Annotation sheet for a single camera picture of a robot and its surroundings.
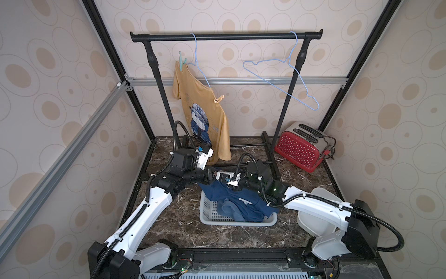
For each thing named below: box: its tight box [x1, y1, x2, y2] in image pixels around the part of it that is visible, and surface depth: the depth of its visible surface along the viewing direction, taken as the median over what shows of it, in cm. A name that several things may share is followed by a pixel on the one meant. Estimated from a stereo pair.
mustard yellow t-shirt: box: [173, 61, 232, 166], surface depth 77 cm
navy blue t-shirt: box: [198, 180, 280, 223], surface depth 81 cm
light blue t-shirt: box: [217, 197, 246, 223], surface depth 79 cm
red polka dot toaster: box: [274, 121, 329, 173], surface depth 99 cm
